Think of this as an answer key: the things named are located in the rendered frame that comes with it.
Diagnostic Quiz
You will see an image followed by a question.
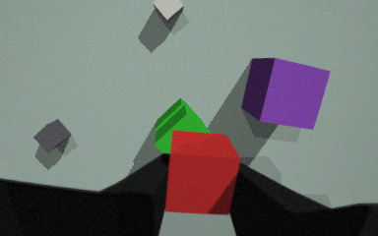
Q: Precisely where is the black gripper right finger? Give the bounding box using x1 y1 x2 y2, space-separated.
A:
229 162 378 236

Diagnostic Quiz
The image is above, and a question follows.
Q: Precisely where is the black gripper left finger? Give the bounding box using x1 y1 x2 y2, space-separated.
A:
0 153 170 236

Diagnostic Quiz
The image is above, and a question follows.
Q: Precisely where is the red block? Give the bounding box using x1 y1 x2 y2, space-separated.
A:
165 130 240 215

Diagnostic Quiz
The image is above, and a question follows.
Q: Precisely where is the green block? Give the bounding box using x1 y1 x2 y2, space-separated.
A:
154 105 211 154
155 97 204 132

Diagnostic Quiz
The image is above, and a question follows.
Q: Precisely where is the purple cube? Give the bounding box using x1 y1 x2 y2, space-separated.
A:
241 58 331 130

